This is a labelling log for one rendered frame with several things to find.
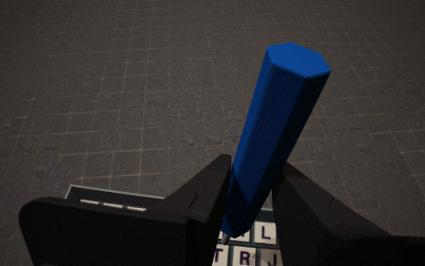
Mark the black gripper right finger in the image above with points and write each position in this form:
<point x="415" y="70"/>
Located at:
<point x="316" y="229"/>

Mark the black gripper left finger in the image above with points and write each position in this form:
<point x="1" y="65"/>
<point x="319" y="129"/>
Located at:
<point x="180" y="230"/>

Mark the blue stylus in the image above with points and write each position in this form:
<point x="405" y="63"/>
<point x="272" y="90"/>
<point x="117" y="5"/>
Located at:
<point x="288" y="87"/>

